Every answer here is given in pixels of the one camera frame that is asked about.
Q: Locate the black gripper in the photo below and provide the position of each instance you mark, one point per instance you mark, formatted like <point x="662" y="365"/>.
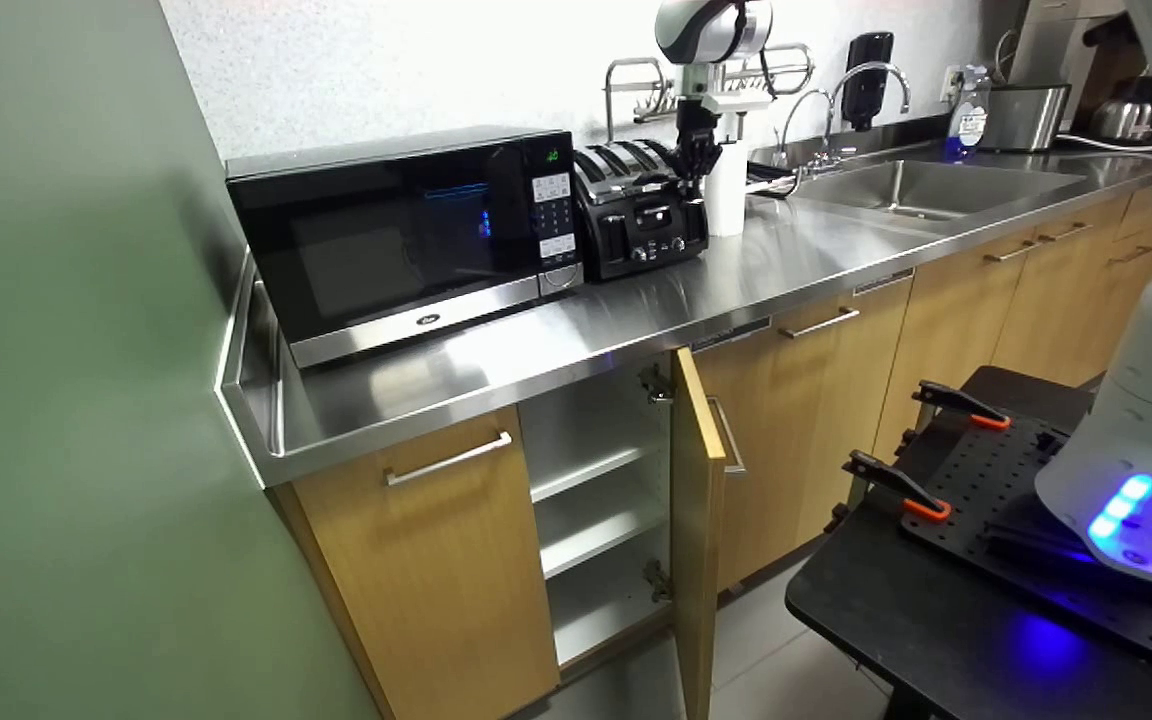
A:
<point x="697" y="105"/>

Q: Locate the black four-slot toaster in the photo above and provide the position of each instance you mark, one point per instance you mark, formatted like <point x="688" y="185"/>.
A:
<point x="638" y="222"/>

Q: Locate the white cylindrical container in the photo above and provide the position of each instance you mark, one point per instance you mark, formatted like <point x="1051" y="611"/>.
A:
<point x="731" y="194"/>

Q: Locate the small chrome tap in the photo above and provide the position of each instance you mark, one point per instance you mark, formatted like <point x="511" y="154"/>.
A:
<point x="797" y="112"/>

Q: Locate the stainless steel countertop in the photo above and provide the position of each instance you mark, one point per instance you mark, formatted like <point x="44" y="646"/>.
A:
<point x="680" y="292"/>

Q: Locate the tall chrome faucet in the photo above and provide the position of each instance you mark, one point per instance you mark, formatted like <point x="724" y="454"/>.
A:
<point x="858" y="76"/>

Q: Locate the black soap dispenser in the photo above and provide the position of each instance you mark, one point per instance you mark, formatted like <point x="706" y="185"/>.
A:
<point x="870" y="74"/>

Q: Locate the stainless steel sink basin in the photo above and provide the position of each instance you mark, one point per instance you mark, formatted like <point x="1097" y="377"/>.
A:
<point x="939" y="185"/>

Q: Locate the clear bottle with blue label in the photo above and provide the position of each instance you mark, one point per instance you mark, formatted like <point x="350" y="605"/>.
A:
<point x="966" y="120"/>

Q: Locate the black microwave oven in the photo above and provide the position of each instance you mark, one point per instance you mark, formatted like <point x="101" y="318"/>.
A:
<point x="391" y="245"/>

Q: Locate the rectangular steel container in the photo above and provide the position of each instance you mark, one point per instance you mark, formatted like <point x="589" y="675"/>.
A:
<point x="1027" y="116"/>

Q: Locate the white cabinet shelf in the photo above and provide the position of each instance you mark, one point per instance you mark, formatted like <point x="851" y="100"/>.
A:
<point x="581" y="475"/>
<point x="603" y="542"/>

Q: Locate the black clamp with orange tip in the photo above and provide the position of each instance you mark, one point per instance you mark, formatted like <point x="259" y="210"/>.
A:
<point x="961" y="400"/>
<point x="899" y="484"/>

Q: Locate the open wooden cabinet door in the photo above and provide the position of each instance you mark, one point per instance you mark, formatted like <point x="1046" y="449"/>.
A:
<point x="697" y="532"/>

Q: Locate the steel pot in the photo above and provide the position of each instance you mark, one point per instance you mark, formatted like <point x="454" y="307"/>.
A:
<point x="1121" y="120"/>

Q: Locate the black perforated mounting board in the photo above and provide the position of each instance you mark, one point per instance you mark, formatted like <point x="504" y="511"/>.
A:
<point x="988" y="475"/>

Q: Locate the black work table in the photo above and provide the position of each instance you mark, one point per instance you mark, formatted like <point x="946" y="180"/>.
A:
<point x="899" y="620"/>

